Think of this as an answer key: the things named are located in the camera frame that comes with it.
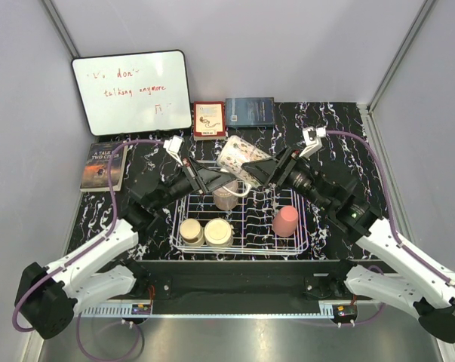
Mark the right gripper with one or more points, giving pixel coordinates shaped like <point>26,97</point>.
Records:
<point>290,161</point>

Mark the matte pink cup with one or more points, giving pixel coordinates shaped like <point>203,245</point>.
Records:
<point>285,221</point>

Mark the white slotted cable duct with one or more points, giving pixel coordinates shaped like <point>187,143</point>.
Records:
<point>229,308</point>

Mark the red and white book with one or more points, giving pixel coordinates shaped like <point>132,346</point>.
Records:
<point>209,121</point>

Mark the white dry-erase board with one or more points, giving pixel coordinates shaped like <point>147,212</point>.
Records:
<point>134,93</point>

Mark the cream cup with wood band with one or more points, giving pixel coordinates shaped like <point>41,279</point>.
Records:
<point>192,233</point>

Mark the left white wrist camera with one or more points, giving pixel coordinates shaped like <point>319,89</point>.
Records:
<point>173,146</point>

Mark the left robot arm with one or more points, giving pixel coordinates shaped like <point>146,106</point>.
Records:
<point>49,297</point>

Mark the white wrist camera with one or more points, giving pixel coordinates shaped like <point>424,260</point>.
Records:
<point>313,140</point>
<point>173,146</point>

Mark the white wire dish rack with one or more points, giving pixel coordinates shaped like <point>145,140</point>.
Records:
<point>251,221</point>

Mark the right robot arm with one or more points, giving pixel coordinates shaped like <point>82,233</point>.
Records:
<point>428,289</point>

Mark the Tale of Two Cities book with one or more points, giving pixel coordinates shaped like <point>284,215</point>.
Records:
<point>94,178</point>

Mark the iridescent pink mug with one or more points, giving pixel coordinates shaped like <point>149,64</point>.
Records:
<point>223,197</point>

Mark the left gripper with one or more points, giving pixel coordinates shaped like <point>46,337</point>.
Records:
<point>206,179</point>

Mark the cream ribbed mug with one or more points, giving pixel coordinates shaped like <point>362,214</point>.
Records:
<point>218,233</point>

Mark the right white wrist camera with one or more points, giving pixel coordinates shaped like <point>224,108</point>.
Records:
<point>313,140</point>

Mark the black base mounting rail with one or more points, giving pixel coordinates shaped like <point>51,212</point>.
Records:
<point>242,281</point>

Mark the white patterned mug orange inside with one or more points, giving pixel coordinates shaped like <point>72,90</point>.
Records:
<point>233,155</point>

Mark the dark blue book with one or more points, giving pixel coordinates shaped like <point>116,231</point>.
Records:
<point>250,112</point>

